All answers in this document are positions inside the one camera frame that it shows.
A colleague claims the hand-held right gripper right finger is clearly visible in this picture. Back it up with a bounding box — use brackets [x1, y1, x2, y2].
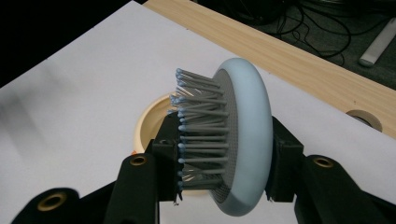
[264, 116, 304, 203]

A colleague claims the white tube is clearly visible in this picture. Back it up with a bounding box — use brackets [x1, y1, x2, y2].
[358, 17, 396, 68]

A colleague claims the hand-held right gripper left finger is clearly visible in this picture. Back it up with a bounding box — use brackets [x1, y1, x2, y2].
[146, 111, 184, 203]

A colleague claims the light blue hairbrush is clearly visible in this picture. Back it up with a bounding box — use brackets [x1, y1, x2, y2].
[167, 57, 275, 217]

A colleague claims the white table mat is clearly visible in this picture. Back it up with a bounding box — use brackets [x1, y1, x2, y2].
[0, 0, 396, 224]

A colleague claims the tangle of black cables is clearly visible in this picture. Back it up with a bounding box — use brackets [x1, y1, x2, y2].
[199, 0, 396, 66]

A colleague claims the cream ringed duck cup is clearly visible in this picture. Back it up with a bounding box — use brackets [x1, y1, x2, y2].
[133, 92, 213, 198]

